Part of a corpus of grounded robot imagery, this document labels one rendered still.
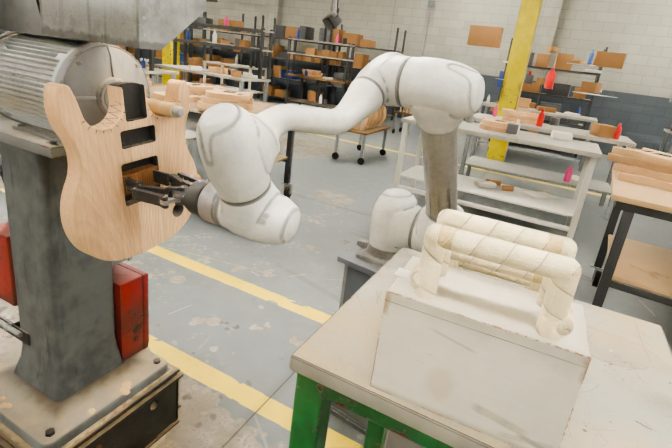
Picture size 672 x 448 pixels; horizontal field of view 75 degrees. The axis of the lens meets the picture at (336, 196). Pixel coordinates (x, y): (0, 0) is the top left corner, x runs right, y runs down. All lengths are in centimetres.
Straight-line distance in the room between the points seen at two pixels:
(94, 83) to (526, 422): 112
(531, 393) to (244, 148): 55
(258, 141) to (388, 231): 92
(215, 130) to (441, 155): 71
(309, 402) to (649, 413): 56
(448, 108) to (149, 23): 68
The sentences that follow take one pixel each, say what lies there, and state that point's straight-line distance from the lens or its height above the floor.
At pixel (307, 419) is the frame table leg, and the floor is 80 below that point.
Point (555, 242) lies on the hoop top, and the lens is 70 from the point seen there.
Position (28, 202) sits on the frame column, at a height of 93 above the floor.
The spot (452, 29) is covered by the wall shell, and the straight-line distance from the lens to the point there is 1216.
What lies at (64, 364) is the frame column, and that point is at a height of 42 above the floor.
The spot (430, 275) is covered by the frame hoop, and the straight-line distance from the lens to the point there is 64.
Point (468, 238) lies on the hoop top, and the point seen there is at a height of 121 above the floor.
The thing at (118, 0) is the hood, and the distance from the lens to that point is 99.
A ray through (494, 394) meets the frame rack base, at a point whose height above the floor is 100.
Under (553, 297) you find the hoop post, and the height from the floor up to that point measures 116.
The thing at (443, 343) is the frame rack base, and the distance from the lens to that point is 68.
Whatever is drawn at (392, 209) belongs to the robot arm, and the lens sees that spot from 158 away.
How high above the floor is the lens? 142
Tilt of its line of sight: 18 degrees down
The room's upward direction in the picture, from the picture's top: 7 degrees clockwise
